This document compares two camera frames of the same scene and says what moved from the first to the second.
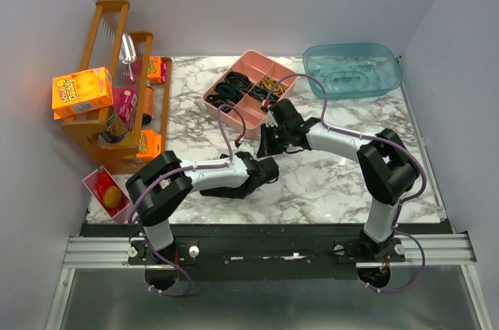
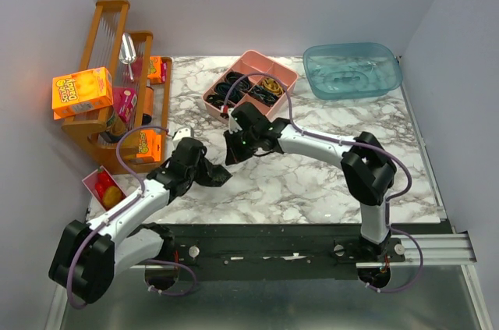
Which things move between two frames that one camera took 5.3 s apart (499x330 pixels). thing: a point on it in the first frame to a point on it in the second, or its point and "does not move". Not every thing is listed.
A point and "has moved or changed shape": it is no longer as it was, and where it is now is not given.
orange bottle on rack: (148, 104) does not move
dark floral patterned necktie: (229, 192) has moved or changed shape
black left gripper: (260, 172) to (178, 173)
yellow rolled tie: (270, 83) does not move
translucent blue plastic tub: (352, 70) does not move
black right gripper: (266, 148) to (234, 155)
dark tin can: (115, 129) does not move
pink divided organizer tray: (256, 83) does not move
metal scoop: (127, 51) does not move
